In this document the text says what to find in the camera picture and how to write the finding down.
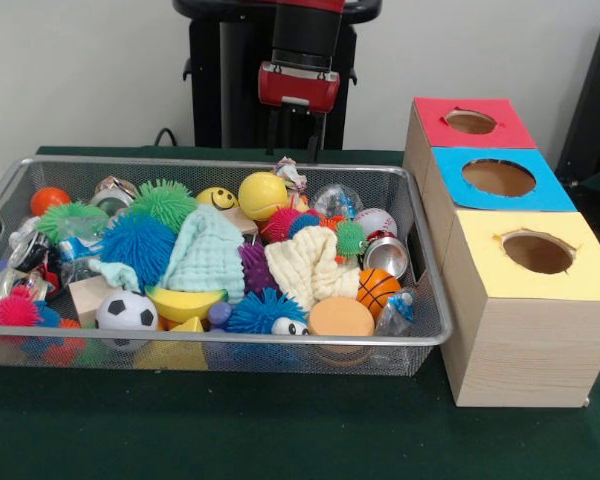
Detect wooden box with three holes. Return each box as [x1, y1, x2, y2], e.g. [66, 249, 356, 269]
[402, 96, 600, 409]

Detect dark green table cloth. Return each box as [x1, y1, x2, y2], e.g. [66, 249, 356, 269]
[0, 144, 600, 480]

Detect wire mesh bin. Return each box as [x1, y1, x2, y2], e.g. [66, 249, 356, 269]
[0, 154, 454, 377]

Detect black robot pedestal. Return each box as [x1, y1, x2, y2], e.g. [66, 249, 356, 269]
[172, 0, 384, 150]

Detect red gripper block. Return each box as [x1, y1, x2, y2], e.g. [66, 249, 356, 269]
[257, 60, 341, 164]

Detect mint green cloth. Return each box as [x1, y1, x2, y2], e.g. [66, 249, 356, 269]
[87, 203, 246, 304]

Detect small orange ball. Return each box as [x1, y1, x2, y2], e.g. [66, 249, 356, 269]
[29, 186, 73, 217]

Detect toy soccer ball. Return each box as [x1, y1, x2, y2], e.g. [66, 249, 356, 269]
[94, 290, 160, 332]

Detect cream waffle cloth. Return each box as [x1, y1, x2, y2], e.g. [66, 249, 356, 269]
[263, 225, 362, 312]

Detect plain yellow ball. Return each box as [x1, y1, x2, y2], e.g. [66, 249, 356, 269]
[237, 172, 289, 223]

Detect yellow smiley ball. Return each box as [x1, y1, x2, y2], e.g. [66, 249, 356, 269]
[195, 186, 240, 212]

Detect toy baseball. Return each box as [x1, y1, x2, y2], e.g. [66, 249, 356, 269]
[353, 207, 399, 239]

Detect orange foam disc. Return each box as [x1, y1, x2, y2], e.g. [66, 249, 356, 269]
[308, 296, 376, 337]

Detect blue spiky ball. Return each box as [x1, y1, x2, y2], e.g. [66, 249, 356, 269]
[98, 213, 177, 291]

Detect toy basketball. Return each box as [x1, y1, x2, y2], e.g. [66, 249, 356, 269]
[355, 268, 403, 321]

